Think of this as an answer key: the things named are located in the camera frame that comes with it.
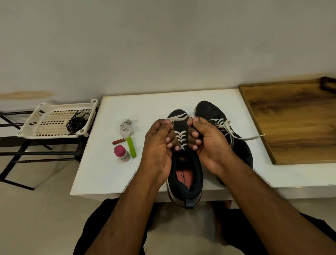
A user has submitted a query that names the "person's right hand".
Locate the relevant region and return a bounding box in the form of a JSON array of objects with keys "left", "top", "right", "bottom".
[{"left": 187, "top": 116, "right": 238, "bottom": 177}]

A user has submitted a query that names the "person's left hand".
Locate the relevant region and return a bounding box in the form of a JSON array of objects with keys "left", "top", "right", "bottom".
[{"left": 138, "top": 119, "right": 177, "bottom": 190}]

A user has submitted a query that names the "grey shoelace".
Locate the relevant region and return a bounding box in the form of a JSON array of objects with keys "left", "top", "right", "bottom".
[{"left": 211, "top": 118, "right": 266, "bottom": 148}]

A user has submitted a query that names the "dark sneaker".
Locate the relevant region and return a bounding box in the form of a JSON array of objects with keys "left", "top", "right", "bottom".
[
  {"left": 165, "top": 109, "right": 205, "bottom": 209},
  {"left": 193, "top": 100, "right": 254, "bottom": 187}
]

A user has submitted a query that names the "black shoelace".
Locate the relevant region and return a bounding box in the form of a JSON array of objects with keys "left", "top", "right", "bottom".
[
  {"left": 69, "top": 110, "right": 92, "bottom": 131},
  {"left": 65, "top": 115, "right": 88, "bottom": 136}
]

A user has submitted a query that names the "person's left forearm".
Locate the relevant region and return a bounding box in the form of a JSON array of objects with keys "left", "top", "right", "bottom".
[{"left": 84, "top": 173, "right": 166, "bottom": 255}]

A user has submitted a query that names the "person's right forearm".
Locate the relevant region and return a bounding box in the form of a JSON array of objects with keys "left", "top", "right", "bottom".
[{"left": 218, "top": 160, "right": 336, "bottom": 255}]

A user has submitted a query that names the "green marker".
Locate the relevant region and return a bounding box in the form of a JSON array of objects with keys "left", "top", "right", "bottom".
[{"left": 126, "top": 136, "right": 137, "bottom": 159}]

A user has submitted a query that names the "pink capped white bottle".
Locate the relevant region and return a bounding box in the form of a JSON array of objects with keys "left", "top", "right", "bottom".
[{"left": 113, "top": 144, "right": 130, "bottom": 162}]

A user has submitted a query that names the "crumpled white paper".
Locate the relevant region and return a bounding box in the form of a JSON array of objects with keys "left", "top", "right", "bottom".
[{"left": 119, "top": 118, "right": 134, "bottom": 139}]

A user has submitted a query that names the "wooden board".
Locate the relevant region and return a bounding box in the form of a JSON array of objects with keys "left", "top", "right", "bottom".
[{"left": 238, "top": 79, "right": 336, "bottom": 166}]

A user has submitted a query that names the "white perforated plastic tray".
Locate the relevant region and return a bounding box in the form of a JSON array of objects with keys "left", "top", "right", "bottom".
[{"left": 17, "top": 99, "right": 100, "bottom": 140}]

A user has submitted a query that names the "black metal rack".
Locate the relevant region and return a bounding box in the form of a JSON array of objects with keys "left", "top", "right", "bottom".
[{"left": 0, "top": 109, "right": 90, "bottom": 191}]

